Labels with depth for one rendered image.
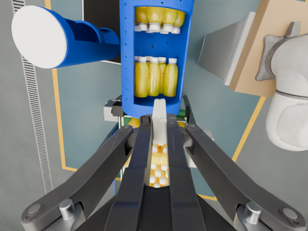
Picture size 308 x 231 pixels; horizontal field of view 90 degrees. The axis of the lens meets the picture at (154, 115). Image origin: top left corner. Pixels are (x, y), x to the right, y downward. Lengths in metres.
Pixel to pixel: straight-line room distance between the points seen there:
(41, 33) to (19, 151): 2.57
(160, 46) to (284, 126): 0.62
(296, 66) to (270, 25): 0.23
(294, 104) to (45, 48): 1.08
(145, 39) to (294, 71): 0.61
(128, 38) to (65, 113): 1.93
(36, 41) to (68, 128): 1.67
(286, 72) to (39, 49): 1.07
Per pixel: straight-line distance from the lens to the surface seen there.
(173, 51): 0.83
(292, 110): 0.69
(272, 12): 0.83
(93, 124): 2.30
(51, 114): 2.58
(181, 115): 1.00
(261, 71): 0.82
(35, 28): 1.02
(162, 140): 0.17
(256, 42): 0.81
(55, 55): 0.97
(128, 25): 0.63
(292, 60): 0.69
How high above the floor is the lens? 1.81
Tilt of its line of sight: 66 degrees down
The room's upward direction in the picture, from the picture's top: 165 degrees counter-clockwise
